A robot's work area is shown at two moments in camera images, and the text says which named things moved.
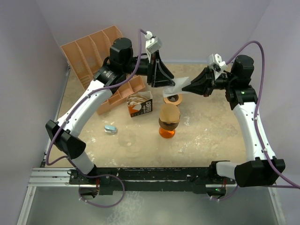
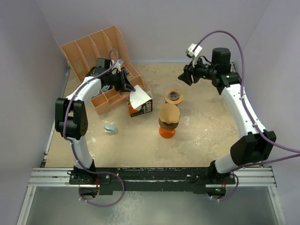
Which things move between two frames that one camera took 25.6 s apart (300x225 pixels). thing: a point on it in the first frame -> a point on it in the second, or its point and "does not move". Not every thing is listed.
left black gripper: (157, 73) -> (124, 84)
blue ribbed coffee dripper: (168, 126) does not move
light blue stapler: (110, 129) does not move
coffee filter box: (139, 103) does not move
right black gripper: (205, 80) -> (186, 76)
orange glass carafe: (166, 133) does not move
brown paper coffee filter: (169, 113) does not move
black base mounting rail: (206, 180) does not move
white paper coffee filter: (180, 83) -> (138, 97)
